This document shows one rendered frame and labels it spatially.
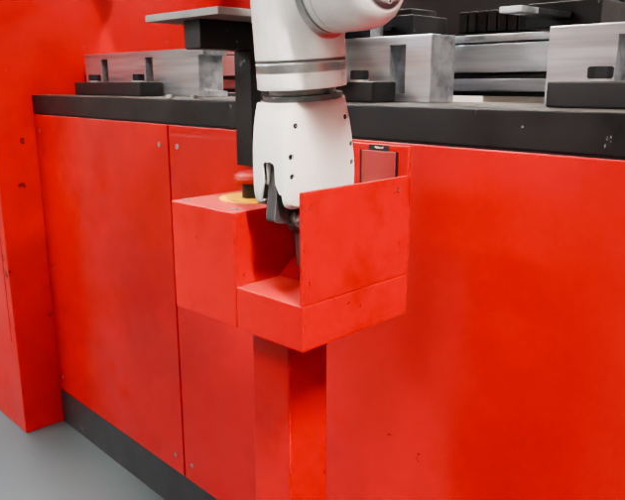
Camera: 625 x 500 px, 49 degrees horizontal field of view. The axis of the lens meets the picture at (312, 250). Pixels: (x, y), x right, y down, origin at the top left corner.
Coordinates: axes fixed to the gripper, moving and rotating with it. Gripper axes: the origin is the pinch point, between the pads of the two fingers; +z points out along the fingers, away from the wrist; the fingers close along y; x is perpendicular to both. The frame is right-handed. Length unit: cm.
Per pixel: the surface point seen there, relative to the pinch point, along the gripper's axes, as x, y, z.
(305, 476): -2.1, 1.3, 27.0
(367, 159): -0.3, -9.5, -7.6
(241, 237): -4.5, 5.3, -1.9
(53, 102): -109, -27, -10
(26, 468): -105, -3, 74
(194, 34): -35.8, -15.1, -21.8
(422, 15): -31, -64, -23
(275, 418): -4.4, 3.0, 19.5
